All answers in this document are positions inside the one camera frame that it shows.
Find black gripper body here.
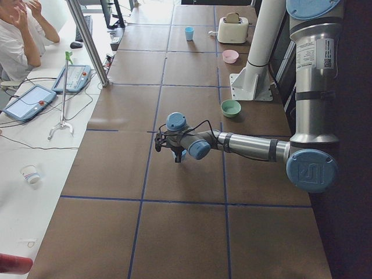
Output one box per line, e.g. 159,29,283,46
154,131,174,152

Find light blue cup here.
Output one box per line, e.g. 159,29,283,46
171,150,187,163
185,27,194,41

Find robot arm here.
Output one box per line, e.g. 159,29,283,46
155,1,344,193

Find green bowl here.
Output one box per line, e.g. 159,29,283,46
220,99,241,118

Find far blue teach pendant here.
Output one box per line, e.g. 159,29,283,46
52,65,91,94

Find blue teach pendant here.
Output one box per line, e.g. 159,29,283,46
3,85,56,122
52,65,91,94

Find pink bowl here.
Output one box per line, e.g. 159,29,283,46
222,49,239,64

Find black monitor stand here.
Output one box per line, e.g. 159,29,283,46
100,0,126,30

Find metal reacher grabber tool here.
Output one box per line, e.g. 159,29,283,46
48,51,74,140

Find cream toaster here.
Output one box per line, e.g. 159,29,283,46
217,17,249,44

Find black computer mouse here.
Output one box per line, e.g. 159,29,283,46
70,41,83,49

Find striped paper cup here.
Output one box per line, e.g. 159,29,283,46
20,164,41,184

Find near blue teach pendant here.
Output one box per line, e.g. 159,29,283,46
3,85,56,122

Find black keyboard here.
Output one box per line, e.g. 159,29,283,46
74,15,93,42

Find bread slice in toaster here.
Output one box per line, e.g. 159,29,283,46
226,12,239,24

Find seated person white shirt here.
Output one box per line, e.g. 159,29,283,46
1,1,60,81

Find red cylinder object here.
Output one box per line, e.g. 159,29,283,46
1,253,33,274

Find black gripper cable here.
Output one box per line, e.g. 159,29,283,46
159,119,221,140

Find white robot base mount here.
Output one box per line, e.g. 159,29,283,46
230,0,286,101

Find aluminium frame post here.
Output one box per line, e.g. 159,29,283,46
66,0,109,88

